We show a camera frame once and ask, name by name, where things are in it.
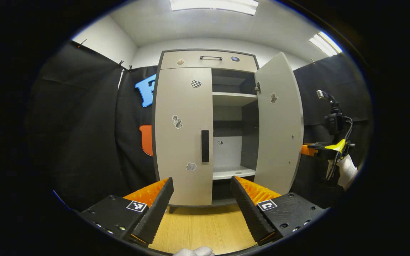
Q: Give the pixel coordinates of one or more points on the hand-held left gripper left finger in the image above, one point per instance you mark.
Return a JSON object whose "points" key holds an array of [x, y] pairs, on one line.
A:
{"points": [[155, 213]]}

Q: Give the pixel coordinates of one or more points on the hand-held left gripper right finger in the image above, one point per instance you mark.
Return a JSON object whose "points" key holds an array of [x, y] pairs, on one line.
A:
{"points": [[249, 213]]}

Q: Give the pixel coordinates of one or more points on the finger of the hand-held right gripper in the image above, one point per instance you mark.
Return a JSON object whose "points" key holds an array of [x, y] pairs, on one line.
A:
{"points": [[308, 150]]}

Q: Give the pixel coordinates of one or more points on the beige shoe cabinet door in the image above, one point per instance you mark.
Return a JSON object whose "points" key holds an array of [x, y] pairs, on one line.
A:
{"points": [[180, 160], [279, 142]]}

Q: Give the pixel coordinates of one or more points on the beige double-door shoe cabinet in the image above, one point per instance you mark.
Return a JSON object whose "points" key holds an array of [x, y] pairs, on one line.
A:
{"points": [[249, 135]]}

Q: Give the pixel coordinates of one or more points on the white cabinet shelf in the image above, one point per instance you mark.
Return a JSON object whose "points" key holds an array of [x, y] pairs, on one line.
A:
{"points": [[231, 173], [230, 99]]}

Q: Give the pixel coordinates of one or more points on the beige cabinet drawer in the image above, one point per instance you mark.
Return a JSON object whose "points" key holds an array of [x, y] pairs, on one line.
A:
{"points": [[205, 64]]}

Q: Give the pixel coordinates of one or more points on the small ceiling light panel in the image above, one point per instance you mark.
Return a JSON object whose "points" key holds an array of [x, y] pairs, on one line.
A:
{"points": [[326, 43]]}

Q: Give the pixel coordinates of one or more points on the black backdrop cloth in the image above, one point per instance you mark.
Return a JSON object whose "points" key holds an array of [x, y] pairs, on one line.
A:
{"points": [[84, 124]]}

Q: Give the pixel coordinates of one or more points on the large ceiling light panel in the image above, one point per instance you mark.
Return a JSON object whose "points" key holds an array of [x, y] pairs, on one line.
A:
{"points": [[214, 5]]}

